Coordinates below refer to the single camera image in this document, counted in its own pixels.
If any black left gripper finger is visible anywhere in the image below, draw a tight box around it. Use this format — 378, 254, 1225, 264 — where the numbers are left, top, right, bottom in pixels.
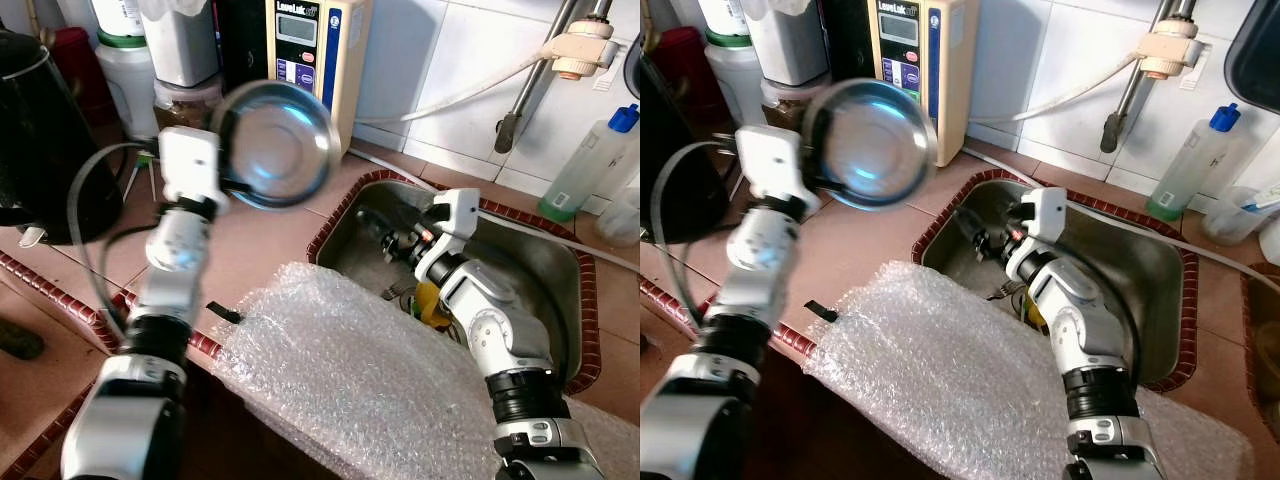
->
212, 105, 239, 166
805, 105, 831, 161

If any dark blue hanging pan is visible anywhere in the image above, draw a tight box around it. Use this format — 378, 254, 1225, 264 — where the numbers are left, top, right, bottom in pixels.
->
618, 25, 641, 101
1220, 0, 1280, 117

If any red plastic container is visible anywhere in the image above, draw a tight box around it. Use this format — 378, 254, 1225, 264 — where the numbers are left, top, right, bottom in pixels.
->
655, 27, 723, 126
48, 27, 109, 126

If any grey plastic jug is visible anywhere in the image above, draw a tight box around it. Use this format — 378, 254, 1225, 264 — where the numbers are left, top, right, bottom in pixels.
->
742, 0, 826, 89
135, 0, 221, 89

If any beige tap diverter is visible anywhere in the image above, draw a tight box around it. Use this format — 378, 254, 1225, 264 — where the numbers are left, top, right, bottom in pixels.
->
537, 18, 613, 81
1130, 18, 1206, 81

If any clear bottle with blue cap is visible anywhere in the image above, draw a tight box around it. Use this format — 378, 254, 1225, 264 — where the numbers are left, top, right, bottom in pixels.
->
535, 104, 639, 223
1143, 103, 1239, 223

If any beige water ionizer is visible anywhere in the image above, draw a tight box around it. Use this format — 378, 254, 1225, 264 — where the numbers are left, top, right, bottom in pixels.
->
868, 0, 976, 167
265, 0, 373, 153

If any clear plastic cup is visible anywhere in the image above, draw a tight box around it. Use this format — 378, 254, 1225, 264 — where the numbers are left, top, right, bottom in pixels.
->
595, 178, 641, 247
1200, 185, 1280, 247

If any white dish soap bottle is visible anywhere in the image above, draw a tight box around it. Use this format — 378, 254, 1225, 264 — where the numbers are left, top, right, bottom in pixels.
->
1255, 210, 1280, 266

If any black countertop appliance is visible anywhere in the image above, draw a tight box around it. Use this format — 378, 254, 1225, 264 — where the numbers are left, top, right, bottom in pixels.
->
213, 0, 273, 96
818, 0, 881, 91

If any white ionizer hose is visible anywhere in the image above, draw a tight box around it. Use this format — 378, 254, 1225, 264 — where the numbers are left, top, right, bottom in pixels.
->
965, 55, 1141, 123
352, 55, 546, 126

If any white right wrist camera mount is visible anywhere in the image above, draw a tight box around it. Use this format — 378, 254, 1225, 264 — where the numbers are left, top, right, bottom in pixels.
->
1005, 186, 1068, 283
413, 188, 481, 286

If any white container with green ring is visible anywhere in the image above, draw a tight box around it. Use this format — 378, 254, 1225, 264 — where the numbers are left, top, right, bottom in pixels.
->
695, 0, 766, 136
88, 0, 161, 147

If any steel sink basin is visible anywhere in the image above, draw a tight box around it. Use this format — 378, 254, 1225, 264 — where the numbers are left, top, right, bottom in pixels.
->
306, 168, 603, 394
912, 168, 1199, 393
1238, 262, 1280, 446

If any black electric kettle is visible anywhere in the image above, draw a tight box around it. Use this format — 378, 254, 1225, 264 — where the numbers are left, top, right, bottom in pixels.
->
640, 50, 729, 244
0, 30, 124, 247

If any green handled small tool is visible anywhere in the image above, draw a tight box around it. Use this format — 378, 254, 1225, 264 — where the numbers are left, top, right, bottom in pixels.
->
120, 150, 161, 206

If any glass jar with brown contents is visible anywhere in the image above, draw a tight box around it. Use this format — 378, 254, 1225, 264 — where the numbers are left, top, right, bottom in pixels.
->
152, 78, 226, 131
760, 78, 831, 129

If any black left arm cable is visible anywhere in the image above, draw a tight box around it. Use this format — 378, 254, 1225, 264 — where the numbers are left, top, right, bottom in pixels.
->
650, 140, 741, 331
65, 140, 166, 346

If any round steel bowl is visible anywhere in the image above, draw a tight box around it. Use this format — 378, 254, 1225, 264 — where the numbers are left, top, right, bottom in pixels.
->
212, 80, 342, 210
803, 78, 939, 211

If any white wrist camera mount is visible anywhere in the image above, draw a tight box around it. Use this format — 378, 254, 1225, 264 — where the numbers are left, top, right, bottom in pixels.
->
158, 126, 229, 209
413, 188, 481, 286
735, 125, 823, 213
1005, 186, 1068, 283

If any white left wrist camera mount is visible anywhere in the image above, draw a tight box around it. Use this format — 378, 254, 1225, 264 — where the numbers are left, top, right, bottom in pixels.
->
158, 126, 229, 209
735, 125, 823, 213

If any clear bubble wrap sheet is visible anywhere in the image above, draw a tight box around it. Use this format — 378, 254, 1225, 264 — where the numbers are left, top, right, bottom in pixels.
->
210, 262, 641, 480
800, 260, 1251, 480

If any steel tap spout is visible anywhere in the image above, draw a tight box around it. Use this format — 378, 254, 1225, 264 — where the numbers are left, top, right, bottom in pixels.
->
490, 0, 611, 155
1097, 0, 1196, 155

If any black tool handle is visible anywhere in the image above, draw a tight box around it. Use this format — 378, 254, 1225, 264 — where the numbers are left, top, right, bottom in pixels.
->
0, 320, 46, 363

